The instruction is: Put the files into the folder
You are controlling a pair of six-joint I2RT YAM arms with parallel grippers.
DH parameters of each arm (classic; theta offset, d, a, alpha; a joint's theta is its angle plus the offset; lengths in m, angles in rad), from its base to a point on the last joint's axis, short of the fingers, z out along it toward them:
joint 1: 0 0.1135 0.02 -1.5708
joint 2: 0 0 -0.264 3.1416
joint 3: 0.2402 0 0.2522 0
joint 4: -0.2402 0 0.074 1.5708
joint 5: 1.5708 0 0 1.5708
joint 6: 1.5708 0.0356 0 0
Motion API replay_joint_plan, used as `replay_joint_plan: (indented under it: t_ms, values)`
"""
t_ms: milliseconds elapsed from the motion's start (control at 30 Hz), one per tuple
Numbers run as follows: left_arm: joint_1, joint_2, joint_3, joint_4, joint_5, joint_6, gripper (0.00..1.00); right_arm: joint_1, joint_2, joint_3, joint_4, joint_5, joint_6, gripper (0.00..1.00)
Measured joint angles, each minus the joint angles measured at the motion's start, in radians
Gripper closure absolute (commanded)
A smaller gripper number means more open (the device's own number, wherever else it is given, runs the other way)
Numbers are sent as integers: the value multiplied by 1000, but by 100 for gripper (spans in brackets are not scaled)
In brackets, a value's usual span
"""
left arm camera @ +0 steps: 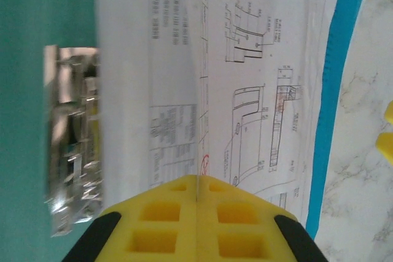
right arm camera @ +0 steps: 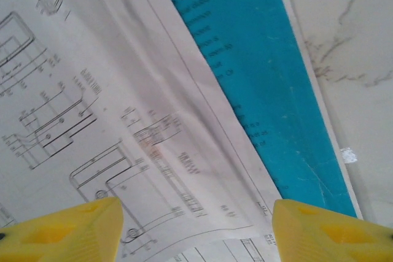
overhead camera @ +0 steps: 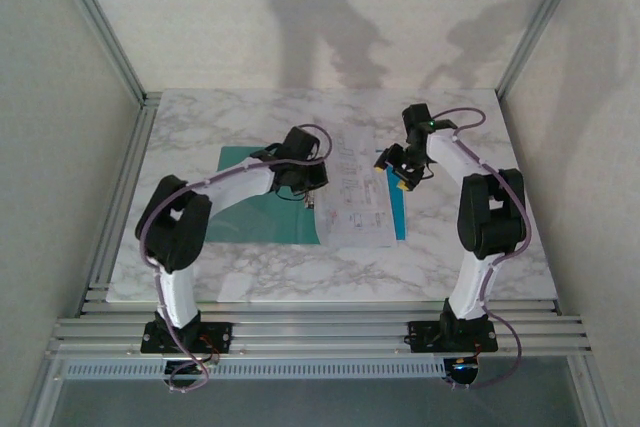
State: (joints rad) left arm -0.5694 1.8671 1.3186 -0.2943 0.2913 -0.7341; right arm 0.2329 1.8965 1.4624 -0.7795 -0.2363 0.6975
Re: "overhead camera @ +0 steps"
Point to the drawing sheet with text notes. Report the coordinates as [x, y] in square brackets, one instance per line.
[355, 147]

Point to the teal plastic folder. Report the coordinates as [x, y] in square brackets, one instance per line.
[260, 222]

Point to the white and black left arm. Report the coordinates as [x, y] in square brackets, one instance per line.
[175, 227]

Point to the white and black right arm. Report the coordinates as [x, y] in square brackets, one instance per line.
[490, 217]

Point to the small silver metal piece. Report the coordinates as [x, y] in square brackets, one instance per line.
[310, 203]

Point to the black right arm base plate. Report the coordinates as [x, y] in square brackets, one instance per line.
[425, 334]

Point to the aluminium frame rails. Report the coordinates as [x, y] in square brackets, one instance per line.
[320, 334]

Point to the aluminium frame post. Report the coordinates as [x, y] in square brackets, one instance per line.
[100, 27]
[540, 22]

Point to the aluminium side rail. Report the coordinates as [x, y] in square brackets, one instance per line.
[120, 197]

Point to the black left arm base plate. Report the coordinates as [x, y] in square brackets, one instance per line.
[220, 334]

